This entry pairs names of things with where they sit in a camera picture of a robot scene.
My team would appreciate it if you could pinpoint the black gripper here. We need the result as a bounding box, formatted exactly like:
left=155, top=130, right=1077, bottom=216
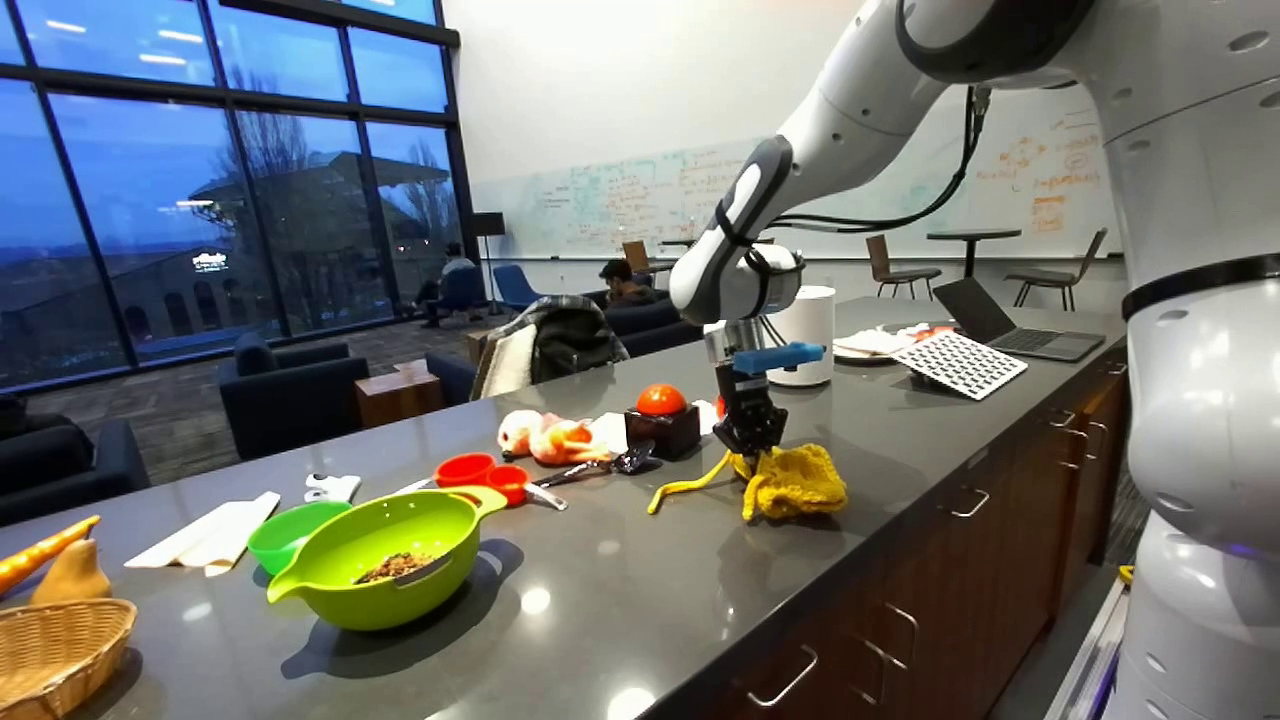
left=714, top=366, right=791, bottom=490

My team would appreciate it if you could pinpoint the yellow crocheted cloth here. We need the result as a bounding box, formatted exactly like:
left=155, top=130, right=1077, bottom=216
left=643, top=440, right=851, bottom=527

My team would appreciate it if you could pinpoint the black square block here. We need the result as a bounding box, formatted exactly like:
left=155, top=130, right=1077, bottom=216
left=624, top=402, right=704, bottom=466

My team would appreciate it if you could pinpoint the orange ball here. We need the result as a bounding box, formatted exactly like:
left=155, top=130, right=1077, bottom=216
left=631, top=381, right=693, bottom=419

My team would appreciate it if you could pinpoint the white paper towel roll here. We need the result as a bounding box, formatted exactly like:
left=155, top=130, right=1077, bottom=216
left=773, top=280, right=841, bottom=394

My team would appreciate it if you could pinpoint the dark wood counter cabinet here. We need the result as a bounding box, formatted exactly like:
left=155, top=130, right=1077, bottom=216
left=652, top=317, right=1153, bottom=720

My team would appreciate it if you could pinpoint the seated person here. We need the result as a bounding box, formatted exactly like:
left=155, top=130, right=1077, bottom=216
left=415, top=241, right=488, bottom=332
left=596, top=255, right=662, bottom=311

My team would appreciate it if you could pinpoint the grey black jacket pile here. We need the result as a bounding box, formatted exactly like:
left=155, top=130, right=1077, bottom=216
left=465, top=294, right=631, bottom=402

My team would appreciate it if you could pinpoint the white keyboard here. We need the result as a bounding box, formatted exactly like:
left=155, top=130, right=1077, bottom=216
left=895, top=330, right=1031, bottom=404

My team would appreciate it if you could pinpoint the brown chair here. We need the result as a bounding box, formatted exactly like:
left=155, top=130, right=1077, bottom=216
left=1003, top=230, right=1111, bottom=317
left=861, top=231, right=943, bottom=305

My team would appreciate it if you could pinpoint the red measuring cup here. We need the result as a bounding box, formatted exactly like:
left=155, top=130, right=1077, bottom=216
left=483, top=459, right=569, bottom=514
left=433, top=450, right=503, bottom=490

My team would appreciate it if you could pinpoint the blue chair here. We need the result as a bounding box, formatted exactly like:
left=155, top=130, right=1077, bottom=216
left=494, top=261, right=545, bottom=311

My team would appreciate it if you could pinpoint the dark grey laptop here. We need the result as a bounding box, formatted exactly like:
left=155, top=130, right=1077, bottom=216
left=930, top=273, right=1107, bottom=368

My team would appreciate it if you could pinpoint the round dark cafe table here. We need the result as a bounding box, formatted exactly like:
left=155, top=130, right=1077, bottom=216
left=923, top=226, right=1029, bottom=280

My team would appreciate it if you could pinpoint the wooden side table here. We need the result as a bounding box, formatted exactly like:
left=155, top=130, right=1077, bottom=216
left=353, top=356, right=449, bottom=428

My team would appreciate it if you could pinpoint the white blue stand panel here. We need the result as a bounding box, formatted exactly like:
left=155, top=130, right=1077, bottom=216
left=1043, top=556, right=1142, bottom=720

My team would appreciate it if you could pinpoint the small white packet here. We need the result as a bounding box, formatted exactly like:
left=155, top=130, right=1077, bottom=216
left=299, top=468, right=367, bottom=508

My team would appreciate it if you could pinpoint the lime green colander bowl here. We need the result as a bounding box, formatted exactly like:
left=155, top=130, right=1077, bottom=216
left=260, top=484, right=511, bottom=633

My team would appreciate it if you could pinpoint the dark armchair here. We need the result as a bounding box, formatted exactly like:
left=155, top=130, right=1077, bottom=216
left=215, top=337, right=372, bottom=459

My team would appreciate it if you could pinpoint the small green bowl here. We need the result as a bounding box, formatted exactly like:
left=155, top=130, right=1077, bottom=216
left=243, top=497, right=353, bottom=581

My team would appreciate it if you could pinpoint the folded white napkin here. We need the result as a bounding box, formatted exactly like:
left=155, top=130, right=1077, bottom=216
left=122, top=484, right=290, bottom=577

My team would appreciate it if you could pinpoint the large glass window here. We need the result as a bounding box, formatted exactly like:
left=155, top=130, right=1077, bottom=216
left=0, top=0, right=479, bottom=394

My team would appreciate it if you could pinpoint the tan wooden cone piece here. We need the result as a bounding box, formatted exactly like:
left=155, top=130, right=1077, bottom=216
left=34, top=533, right=122, bottom=609

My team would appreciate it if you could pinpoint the dark sofa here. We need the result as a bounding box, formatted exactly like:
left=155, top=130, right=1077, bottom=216
left=0, top=398, right=152, bottom=527

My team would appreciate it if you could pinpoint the light wooden stick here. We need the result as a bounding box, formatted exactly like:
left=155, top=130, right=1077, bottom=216
left=0, top=514, right=103, bottom=597

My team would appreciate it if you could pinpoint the wicker basket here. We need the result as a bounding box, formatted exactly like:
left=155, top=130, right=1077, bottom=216
left=0, top=594, right=140, bottom=720

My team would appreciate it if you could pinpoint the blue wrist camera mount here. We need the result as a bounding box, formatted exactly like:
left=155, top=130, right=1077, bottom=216
left=728, top=341, right=829, bottom=381

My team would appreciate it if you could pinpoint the black handled utensil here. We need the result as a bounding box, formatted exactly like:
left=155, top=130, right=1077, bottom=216
left=536, top=450, right=666, bottom=490

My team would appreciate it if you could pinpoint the wall whiteboard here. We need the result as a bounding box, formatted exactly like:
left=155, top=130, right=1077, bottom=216
left=471, top=77, right=1137, bottom=265

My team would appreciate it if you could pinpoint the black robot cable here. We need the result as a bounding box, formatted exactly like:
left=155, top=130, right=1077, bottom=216
left=773, top=86, right=996, bottom=236

